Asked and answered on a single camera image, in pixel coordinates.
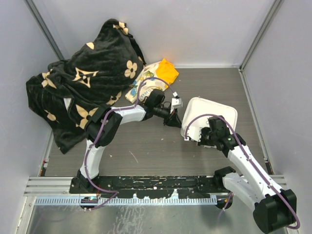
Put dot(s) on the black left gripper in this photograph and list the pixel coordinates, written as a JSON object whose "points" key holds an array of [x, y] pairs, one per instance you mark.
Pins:
{"points": [[172, 119]]}

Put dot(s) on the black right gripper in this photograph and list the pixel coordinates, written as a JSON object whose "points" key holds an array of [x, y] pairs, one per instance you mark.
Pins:
{"points": [[204, 130]]}

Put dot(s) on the grey medicine kit case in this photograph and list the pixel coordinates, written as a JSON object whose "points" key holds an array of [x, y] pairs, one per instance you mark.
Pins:
{"points": [[199, 106]]}

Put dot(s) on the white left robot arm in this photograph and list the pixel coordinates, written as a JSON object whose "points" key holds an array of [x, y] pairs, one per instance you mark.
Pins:
{"points": [[102, 128]]}

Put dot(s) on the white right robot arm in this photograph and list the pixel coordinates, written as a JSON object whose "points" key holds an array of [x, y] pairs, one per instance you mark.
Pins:
{"points": [[272, 206]]}

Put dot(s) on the yellow cloth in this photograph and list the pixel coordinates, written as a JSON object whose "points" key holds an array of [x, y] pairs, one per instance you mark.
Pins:
{"points": [[167, 72]]}

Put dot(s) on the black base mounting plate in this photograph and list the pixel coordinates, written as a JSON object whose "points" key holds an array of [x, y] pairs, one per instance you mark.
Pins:
{"points": [[190, 186]]}

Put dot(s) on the black floral fleece blanket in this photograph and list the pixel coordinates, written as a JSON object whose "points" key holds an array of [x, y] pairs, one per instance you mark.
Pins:
{"points": [[70, 92]]}

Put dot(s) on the white slotted cable duct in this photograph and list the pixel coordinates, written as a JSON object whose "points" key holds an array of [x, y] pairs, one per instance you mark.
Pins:
{"points": [[93, 201]]}

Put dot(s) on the aluminium frame rail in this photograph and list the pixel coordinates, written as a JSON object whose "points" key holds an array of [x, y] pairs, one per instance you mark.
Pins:
{"points": [[48, 186]]}

